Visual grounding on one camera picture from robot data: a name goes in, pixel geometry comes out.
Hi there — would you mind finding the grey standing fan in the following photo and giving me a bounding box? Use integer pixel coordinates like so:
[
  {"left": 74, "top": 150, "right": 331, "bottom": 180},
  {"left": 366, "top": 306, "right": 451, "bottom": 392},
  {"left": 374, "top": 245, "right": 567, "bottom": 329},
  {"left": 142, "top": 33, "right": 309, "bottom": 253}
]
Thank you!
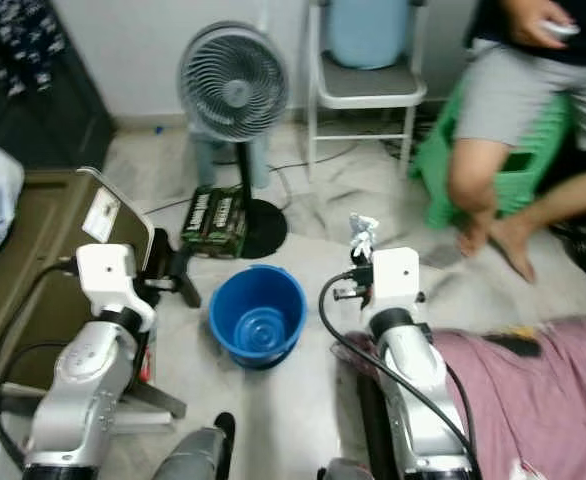
[{"left": 178, "top": 22, "right": 290, "bottom": 260}]

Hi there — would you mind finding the green plastic stool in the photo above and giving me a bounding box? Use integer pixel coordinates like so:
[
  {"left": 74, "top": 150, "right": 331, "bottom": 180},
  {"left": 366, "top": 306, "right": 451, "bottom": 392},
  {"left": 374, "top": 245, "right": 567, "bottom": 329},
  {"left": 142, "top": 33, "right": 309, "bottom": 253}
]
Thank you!
[{"left": 411, "top": 75, "right": 586, "bottom": 230}]

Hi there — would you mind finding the dark green carton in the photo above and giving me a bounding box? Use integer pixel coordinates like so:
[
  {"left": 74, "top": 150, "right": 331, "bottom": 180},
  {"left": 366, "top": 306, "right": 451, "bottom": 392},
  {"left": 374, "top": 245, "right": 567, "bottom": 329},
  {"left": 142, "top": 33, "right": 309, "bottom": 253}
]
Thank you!
[{"left": 181, "top": 188, "right": 250, "bottom": 260}]

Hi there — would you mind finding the light blue container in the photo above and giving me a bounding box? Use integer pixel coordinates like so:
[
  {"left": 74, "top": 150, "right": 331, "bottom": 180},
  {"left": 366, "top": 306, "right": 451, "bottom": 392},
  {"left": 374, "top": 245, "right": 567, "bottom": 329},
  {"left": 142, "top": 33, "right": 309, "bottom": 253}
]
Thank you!
[{"left": 328, "top": 0, "right": 415, "bottom": 71}]

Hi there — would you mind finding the grey left robot leg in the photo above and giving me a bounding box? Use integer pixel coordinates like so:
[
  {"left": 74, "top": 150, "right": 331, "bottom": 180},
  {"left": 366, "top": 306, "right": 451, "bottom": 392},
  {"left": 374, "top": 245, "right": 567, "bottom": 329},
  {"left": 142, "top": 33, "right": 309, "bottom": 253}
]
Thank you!
[{"left": 163, "top": 412, "right": 240, "bottom": 480}]

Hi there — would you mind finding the white paper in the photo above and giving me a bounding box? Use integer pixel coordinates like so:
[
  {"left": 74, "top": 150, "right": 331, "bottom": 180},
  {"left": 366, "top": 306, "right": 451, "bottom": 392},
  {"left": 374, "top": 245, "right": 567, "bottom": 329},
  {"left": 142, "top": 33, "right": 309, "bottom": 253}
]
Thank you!
[{"left": 348, "top": 212, "right": 380, "bottom": 263}]

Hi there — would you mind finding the white folding chair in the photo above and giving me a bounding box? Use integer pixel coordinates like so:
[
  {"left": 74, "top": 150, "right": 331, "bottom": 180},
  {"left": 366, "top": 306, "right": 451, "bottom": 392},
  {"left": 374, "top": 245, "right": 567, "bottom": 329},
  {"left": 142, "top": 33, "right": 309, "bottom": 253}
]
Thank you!
[{"left": 308, "top": 0, "right": 430, "bottom": 183}]

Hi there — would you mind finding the person in grey shorts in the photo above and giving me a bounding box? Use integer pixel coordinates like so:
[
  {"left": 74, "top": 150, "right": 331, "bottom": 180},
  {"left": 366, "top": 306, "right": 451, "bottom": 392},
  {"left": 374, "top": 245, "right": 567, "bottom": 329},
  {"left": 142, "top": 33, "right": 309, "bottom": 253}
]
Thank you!
[{"left": 448, "top": 0, "right": 586, "bottom": 287}]

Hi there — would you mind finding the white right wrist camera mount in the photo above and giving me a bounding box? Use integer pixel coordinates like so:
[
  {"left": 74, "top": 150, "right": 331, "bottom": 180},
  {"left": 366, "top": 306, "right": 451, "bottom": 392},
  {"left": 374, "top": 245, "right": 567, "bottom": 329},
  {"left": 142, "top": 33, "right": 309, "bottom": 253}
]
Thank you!
[{"left": 371, "top": 247, "right": 422, "bottom": 313}]

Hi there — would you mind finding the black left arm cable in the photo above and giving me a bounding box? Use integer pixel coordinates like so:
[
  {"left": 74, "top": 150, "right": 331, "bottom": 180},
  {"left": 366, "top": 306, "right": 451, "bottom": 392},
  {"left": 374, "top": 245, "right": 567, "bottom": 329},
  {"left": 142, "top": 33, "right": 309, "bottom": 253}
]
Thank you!
[{"left": 0, "top": 260, "right": 80, "bottom": 473}]

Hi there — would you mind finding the light blue plastic stool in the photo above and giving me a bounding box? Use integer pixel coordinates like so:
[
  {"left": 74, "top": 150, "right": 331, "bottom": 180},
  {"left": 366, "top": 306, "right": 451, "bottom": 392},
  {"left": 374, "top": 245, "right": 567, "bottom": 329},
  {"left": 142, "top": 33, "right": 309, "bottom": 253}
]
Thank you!
[{"left": 191, "top": 124, "right": 275, "bottom": 192}]

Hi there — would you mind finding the white remote controller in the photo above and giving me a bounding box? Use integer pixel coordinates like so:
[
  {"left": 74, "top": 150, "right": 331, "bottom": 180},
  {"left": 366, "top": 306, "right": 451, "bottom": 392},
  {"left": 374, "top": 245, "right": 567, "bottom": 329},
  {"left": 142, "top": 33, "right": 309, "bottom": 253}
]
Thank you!
[{"left": 539, "top": 20, "right": 582, "bottom": 43}]

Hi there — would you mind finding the olive green storage box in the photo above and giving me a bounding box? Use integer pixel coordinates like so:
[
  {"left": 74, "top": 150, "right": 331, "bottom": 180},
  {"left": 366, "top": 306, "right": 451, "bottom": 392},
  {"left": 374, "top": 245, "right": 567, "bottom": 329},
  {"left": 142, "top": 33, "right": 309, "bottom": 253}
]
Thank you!
[{"left": 0, "top": 168, "right": 170, "bottom": 387}]

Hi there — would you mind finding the grey robot leg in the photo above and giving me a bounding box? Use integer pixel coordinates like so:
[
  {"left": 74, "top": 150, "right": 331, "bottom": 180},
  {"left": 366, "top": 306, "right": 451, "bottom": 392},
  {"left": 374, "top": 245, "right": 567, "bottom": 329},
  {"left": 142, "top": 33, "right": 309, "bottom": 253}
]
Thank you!
[
  {"left": 163, "top": 412, "right": 240, "bottom": 480},
  {"left": 318, "top": 458, "right": 374, "bottom": 480}
]

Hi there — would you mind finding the small flat black object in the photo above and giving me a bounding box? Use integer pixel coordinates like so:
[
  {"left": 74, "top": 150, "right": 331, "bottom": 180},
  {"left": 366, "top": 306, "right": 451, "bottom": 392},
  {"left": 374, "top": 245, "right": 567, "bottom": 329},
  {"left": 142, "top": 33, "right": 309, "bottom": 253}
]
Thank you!
[{"left": 481, "top": 334, "right": 542, "bottom": 359}]

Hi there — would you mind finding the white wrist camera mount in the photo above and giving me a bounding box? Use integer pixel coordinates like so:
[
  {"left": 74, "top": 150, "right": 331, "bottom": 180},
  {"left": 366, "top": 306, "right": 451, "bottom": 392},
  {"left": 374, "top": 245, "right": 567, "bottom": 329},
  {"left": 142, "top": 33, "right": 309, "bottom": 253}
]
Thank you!
[
  {"left": 76, "top": 244, "right": 156, "bottom": 321},
  {"left": 371, "top": 247, "right": 422, "bottom": 313}
]

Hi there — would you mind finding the person's hand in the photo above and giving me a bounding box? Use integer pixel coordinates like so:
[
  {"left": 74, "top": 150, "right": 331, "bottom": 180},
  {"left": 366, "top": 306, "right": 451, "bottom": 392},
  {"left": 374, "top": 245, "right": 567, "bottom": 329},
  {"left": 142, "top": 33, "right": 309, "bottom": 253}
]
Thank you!
[{"left": 506, "top": 0, "right": 577, "bottom": 49}]

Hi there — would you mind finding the pink cartoon print blanket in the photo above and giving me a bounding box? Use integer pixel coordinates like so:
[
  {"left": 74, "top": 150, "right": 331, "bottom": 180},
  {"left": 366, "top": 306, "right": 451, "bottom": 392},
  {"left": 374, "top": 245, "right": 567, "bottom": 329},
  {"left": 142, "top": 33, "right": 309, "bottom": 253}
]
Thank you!
[{"left": 333, "top": 318, "right": 586, "bottom": 480}]

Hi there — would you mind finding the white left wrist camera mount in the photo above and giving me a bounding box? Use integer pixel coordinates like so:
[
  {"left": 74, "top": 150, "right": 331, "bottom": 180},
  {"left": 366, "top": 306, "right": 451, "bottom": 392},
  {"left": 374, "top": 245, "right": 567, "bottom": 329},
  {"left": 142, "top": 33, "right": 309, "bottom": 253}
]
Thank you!
[{"left": 76, "top": 244, "right": 156, "bottom": 321}]

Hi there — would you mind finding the blue plastic bucket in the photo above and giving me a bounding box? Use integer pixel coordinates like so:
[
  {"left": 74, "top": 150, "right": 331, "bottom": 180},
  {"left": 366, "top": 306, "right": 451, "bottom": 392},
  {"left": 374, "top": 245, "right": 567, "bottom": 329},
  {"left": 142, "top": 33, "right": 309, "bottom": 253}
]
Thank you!
[{"left": 209, "top": 265, "right": 307, "bottom": 372}]

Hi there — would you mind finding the dark printed clothing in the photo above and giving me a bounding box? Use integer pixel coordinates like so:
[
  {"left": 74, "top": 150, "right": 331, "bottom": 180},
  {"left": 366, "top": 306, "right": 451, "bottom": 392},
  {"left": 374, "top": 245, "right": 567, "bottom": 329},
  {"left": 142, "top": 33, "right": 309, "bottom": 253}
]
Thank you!
[{"left": 0, "top": 0, "right": 70, "bottom": 97}]

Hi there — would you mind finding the grey right robot leg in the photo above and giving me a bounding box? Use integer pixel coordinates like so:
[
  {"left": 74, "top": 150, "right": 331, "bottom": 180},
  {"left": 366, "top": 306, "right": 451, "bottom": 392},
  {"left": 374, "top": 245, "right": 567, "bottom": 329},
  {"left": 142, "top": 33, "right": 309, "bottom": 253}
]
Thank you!
[{"left": 318, "top": 458, "right": 374, "bottom": 480}]

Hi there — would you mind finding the dark cabinet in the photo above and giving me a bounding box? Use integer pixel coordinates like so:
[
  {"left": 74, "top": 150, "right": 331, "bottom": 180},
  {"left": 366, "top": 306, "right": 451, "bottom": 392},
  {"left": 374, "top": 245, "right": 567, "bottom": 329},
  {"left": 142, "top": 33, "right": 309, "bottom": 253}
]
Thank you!
[{"left": 0, "top": 0, "right": 120, "bottom": 173}]

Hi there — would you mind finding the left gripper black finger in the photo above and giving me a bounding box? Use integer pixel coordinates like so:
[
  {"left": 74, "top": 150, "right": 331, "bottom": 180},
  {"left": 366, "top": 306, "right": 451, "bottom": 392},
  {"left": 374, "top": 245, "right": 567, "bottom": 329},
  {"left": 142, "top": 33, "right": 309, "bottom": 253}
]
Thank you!
[{"left": 173, "top": 248, "right": 203, "bottom": 308}]

